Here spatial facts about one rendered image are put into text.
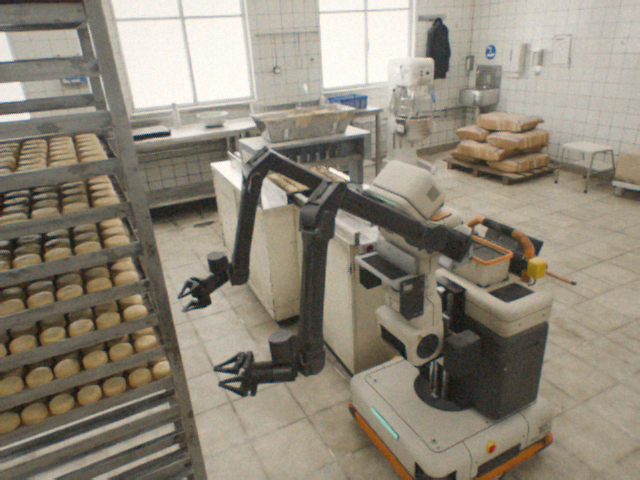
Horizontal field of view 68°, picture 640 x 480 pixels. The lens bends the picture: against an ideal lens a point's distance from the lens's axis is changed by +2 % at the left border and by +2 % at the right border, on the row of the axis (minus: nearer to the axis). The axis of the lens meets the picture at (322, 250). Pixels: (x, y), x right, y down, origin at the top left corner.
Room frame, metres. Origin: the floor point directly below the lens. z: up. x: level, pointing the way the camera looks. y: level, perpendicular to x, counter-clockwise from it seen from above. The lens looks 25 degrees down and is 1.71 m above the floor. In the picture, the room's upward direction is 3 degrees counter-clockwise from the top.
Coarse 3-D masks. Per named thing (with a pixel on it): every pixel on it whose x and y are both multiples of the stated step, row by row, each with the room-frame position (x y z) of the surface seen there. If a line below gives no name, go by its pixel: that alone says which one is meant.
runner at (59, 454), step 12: (168, 408) 0.92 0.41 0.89; (144, 420) 0.89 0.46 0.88; (156, 420) 0.90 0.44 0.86; (108, 432) 0.85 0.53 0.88; (120, 432) 0.86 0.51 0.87; (72, 444) 0.82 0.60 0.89; (84, 444) 0.83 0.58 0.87; (96, 444) 0.84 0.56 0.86; (48, 456) 0.80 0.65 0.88; (60, 456) 0.81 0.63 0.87; (12, 468) 0.77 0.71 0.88; (24, 468) 0.77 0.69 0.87; (36, 468) 0.78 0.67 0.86
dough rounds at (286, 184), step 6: (312, 168) 3.08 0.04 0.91; (276, 174) 2.99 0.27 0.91; (324, 174) 2.91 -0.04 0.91; (330, 174) 2.87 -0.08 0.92; (270, 180) 2.88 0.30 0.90; (276, 180) 2.81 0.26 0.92; (282, 180) 2.79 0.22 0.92; (288, 180) 2.79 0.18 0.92; (336, 180) 2.76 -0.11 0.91; (342, 180) 2.72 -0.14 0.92; (282, 186) 2.70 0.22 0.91; (288, 186) 2.66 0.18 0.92; (294, 186) 2.71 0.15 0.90; (300, 186) 2.65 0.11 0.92; (306, 186) 2.63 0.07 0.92; (288, 192) 2.60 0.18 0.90
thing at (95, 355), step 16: (128, 336) 1.00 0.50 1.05; (144, 336) 0.98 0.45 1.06; (80, 352) 0.96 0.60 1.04; (96, 352) 0.93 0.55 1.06; (112, 352) 0.92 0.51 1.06; (128, 352) 0.92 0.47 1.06; (16, 368) 0.88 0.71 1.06; (32, 368) 0.89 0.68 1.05; (48, 368) 0.88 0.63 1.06; (64, 368) 0.87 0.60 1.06; (80, 368) 0.89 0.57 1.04; (0, 384) 0.83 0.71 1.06; (16, 384) 0.83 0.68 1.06; (32, 384) 0.83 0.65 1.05
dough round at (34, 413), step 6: (30, 408) 0.85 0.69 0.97; (36, 408) 0.85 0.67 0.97; (42, 408) 0.85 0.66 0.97; (24, 414) 0.83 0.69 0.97; (30, 414) 0.83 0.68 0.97; (36, 414) 0.83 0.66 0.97; (42, 414) 0.84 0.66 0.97; (24, 420) 0.82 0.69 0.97; (30, 420) 0.82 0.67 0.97; (36, 420) 0.82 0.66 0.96
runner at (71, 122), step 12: (12, 120) 0.86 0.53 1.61; (24, 120) 0.87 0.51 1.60; (36, 120) 0.87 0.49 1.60; (48, 120) 0.88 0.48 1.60; (60, 120) 0.89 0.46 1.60; (72, 120) 0.90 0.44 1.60; (84, 120) 0.91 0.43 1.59; (96, 120) 0.92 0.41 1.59; (108, 120) 0.93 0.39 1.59; (0, 132) 0.85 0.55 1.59; (12, 132) 0.86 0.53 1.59; (24, 132) 0.86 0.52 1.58; (36, 132) 0.87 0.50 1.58; (48, 132) 0.88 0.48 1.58
